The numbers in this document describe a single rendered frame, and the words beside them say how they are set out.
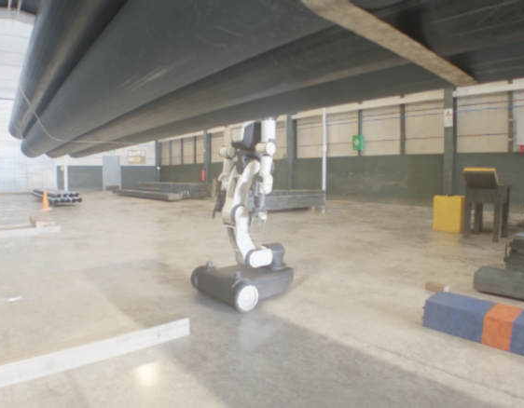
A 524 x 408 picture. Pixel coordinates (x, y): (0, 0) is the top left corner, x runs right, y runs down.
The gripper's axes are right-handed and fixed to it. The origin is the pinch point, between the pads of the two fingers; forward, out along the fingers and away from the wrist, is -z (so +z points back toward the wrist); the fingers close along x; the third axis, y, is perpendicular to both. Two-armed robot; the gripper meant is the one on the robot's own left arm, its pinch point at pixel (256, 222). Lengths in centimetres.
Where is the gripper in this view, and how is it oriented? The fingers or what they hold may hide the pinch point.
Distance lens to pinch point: 230.4
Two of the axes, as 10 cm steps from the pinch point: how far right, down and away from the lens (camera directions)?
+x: -7.5, -1.5, -6.5
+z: 1.5, -9.9, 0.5
